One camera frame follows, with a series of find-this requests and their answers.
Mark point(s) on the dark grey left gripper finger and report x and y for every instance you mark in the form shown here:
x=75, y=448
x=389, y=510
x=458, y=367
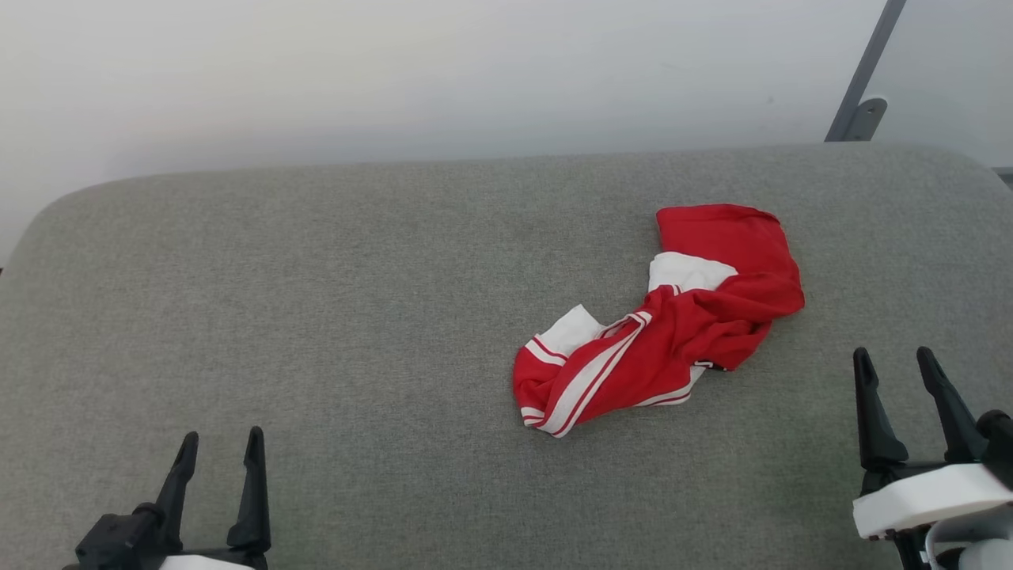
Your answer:
x=252, y=499
x=180, y=483

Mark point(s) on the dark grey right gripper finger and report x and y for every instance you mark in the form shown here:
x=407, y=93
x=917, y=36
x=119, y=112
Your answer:
x=950, y=416
x=874, y=419

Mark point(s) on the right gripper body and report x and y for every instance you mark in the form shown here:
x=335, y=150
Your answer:
x=902, y=475

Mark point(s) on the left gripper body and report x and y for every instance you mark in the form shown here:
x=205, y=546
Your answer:
x=261, y=560

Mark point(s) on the red and white jersey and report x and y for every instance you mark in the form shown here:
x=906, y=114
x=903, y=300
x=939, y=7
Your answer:
x=681, y=340

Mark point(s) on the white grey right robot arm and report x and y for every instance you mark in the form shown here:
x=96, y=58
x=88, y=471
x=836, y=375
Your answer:
x=985, y=554

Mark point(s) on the grey fabric sofa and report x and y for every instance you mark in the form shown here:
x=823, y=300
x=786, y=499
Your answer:
x=316, y=317

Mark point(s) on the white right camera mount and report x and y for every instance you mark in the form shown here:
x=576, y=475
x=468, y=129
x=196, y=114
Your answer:
x=926, y=499

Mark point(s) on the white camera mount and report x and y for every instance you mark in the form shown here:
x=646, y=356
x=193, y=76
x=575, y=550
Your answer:
x=202, y=564
x=926, y=499

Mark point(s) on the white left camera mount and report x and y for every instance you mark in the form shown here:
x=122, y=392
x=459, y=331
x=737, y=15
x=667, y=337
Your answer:
x=202, y=564

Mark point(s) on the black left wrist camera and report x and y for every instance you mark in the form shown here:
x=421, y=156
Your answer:
x=119, y=542

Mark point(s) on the grey metal post bracket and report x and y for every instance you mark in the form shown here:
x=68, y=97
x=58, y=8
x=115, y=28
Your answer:
x=869, y=117

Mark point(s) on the grey metal post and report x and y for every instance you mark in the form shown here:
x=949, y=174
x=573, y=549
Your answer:
x=870, y=55

